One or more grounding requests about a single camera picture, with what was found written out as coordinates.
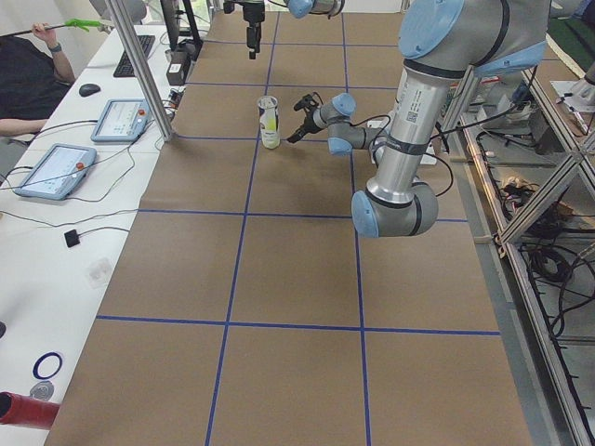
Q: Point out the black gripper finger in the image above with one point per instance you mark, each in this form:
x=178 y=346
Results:
x=253 y=37
x=296 y=136

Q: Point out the aluminium frame post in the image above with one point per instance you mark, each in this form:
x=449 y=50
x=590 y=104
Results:
x=123 y=23

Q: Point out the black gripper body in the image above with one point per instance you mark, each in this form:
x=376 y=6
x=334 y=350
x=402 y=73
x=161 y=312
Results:
x=252 y=14
x=309 y=122

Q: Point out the green grabber tool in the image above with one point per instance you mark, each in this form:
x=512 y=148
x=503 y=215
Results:
x=84 y=25

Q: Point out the blue teach pendant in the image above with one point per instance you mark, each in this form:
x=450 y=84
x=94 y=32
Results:
x=122 y=120
x=58 y=173

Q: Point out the black monitor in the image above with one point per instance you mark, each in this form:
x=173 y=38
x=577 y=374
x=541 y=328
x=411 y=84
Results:
x=174 y=12

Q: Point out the red cylinder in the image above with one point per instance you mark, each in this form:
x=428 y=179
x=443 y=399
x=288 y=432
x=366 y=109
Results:
x=19 y=410

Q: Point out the far blue teach pendant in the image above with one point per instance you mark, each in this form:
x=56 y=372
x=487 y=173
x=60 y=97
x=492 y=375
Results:
x=122 y=120

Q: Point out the black box with label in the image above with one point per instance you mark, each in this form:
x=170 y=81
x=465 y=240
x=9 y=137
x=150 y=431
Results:
x=178 y=68

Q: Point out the aluminium truss frame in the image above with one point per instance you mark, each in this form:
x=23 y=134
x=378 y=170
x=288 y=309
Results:
x=527 y=148

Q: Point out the person's hand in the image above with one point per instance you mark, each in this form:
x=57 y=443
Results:
x=42 y=32

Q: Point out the small orange electronics board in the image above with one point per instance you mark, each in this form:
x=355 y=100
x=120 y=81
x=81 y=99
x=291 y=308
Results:
x=174 y=98

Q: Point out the person in black shirt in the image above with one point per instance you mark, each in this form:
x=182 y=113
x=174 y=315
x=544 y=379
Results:
x=33 y=83

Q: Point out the black computer mouse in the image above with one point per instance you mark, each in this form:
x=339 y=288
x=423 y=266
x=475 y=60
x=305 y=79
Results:
x=89 y=89

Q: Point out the yellow Roland Garros tennis ball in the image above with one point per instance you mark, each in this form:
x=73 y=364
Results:
x=269 y=123

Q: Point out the small black square device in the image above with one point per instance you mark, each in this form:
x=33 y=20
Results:
x=72 y=238

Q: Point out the near blue teach pendant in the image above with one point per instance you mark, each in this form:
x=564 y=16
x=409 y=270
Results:
x=58 y=173

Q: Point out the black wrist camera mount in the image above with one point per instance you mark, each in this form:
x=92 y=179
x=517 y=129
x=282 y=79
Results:
x=230 y=5

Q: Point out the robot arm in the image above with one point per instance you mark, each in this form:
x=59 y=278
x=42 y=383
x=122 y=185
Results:
x=438 y=40
x=301 y=8

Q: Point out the white blue tennis ball can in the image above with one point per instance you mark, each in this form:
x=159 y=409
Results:
x=268 y=105

